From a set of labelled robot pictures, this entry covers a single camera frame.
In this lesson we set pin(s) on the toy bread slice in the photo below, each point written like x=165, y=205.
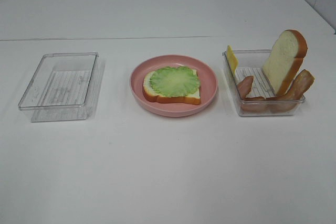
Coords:
x=284, y=61
x=152, y=96

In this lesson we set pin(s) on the green toy lettuce leaf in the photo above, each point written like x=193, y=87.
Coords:
x=174, y=82

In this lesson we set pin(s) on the yellow toy cheese slice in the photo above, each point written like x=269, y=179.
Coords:
x=232, y=60

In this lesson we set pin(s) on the short toy bacon strip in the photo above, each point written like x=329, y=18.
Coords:
x=244, y=88

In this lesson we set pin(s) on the long toy bacon strip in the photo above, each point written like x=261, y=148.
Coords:
x=300, y=85

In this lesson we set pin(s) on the pink plate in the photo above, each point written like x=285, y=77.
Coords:
x=206, y=75

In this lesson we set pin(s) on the clear plastic tray right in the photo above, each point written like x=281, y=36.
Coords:
x=250, y=63

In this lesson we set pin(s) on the clear plastic tray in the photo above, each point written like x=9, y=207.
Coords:
x=64, y=87
x=250, y=63

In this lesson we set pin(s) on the clear plastic tray left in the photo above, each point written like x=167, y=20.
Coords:
x=64, y=87

